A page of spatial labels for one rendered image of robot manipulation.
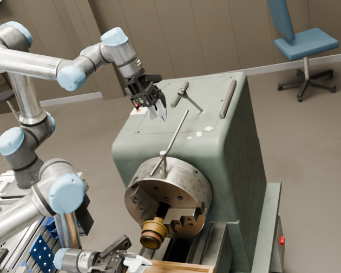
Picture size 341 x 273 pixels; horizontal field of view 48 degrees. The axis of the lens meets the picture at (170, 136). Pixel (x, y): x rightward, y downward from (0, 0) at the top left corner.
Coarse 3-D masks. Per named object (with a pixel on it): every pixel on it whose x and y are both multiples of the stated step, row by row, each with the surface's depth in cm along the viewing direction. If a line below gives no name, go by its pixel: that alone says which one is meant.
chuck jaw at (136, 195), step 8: (136, 184) 137; (136, 192) 135; (144, 192) 137; (136, 200) 136; (144, 200) 135; (152, 200) 138; (136, 208) 136; (144, 208) 134; (152, 208) 136; (144, 216) 133; (152, 216) 134
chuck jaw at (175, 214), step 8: (176, 208) 137; (184, 208) 136; (192, 208) 135; (200, 208) 134; (168, 216) 135; (176, 216) 134; (184, 216) 133; (192, 216) 132; (168, 224) 132; (176, 224) 134
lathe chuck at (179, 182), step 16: (144, 176) 136; (160, 176) 133; (176, 176) 134; (192, 176) 137; (128, 192) 141; (160, 192) 136; (176, 192) 133; (192, 192) 132; (128, 208) 147; (160, 208) 147; (208, 208) 142; (192, 224) 141
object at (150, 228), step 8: (144, 224) 134; (152, 224) 131; (160, 224) 131; (144, 232) 131; (152, 232) 130; (160, 232) 130; (144, 240) 132; (152, 240) 134; (160, 240) 129; (152, 248) 132
